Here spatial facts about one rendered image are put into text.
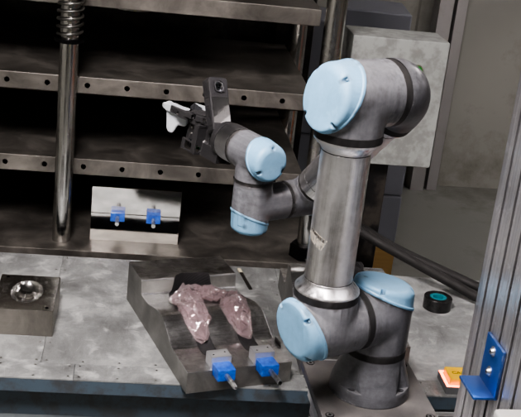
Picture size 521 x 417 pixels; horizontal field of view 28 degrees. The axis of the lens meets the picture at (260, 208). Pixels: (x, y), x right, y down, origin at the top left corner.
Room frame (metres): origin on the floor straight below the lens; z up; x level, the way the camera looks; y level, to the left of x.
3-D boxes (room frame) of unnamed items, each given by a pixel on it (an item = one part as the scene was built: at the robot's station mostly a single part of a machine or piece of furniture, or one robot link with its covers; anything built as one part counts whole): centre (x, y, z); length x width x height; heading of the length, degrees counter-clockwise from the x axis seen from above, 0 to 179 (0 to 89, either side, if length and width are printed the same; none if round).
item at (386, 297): (1.75, -0.24, 1.20); 0.13 x 0.12 x 0.14; 126
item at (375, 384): (1.76, -0.24, 1.09); 0.15 x 0.15 x 0.10
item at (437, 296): (2.69, -0.53, 0.82); 0.08 x 0.08 x 0.04
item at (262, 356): (2.12, -0.06, 0.86); 0.13 x 0.05 x 0.05; 25
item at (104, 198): (3.20, 0.41, 0.87); 0.50 x 0.27 x 0.17; 7
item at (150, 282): (2.35, 0.11, 0.86); 0.50 x 0.26 x 0.11; 25
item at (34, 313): (2.35, 0.56, 0.84); 0.20 x 0.15 x 0.07; 7
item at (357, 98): (1.68, -0.13, 1.41); 0.15 x 0.12 x 0.55; 126
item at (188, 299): (2.34, 0.10, 0.90); 0.26 x 0.18 x 0.08; 25
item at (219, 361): (2.08, 0.04, 0.86); 0.13 x 0.05 x 0.05; 25
